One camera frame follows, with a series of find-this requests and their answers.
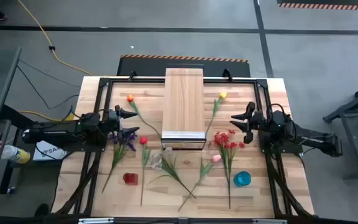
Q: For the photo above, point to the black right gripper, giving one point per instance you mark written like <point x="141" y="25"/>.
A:
<point x="257" y="122"/>

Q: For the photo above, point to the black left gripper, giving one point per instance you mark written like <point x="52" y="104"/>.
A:
<point x="112" y="124"/>

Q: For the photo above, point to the red artificial tulip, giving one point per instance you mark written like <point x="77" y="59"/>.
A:
<point x="143" y="140"/>

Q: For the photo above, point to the orange artificial tulip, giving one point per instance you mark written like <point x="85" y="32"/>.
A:
<point x="130" y="98"/>

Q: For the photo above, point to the purple artificial flower sprig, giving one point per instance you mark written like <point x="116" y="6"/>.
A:
<point x="119" y="152"/>

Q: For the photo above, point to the yellow artificial tulip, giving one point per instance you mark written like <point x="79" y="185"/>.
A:
<point x="222" y="95"/>

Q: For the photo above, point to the pink artificial tulip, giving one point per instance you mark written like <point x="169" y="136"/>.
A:
<point x="216" y="158"/>

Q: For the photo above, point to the white artificial flower sprig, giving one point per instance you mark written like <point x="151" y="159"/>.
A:
<point x="168" y="166"/>

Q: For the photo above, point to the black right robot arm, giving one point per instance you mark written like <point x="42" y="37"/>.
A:
<point x="315" y="138"/>

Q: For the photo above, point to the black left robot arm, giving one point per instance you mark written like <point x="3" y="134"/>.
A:
<point x="57" y="132"/>

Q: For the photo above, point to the red blossom flower sprig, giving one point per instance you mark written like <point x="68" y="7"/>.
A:
<point x="224" y="140"/>

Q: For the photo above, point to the red glass vase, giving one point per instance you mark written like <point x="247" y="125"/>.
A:
<point x="130" y="179"/>

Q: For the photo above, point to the blue glass vase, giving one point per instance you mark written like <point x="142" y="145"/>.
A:
<point x="242" y="179"/>

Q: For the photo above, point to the black mat with hazard stripe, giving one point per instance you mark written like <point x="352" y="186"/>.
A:
<point x="322" y="5"/>
<point x="210" y="67"/>

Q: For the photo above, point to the white printed sign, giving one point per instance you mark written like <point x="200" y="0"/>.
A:
<point x="50" y="154"/>

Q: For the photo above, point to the white and yellow bottle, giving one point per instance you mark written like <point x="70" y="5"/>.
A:
<point x="15" y="154"/>

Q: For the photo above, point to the grey metal table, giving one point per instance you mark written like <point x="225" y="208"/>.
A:
<point x="357" y="102"/>

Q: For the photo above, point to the black frame clamp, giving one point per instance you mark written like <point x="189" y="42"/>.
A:
<point x="132" y="76"/>
<point x="227" y="74"/>

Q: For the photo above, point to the black metal table frame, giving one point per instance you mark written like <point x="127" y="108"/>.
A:
<point x="213" y="81"/>

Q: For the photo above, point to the wooden shelf with black frame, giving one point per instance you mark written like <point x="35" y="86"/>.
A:
<point x="183" y="102"/>

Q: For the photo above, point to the silver metal bracket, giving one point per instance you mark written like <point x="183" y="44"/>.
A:
<point x="95" y="221"/>
<point x="269" y="221"/>

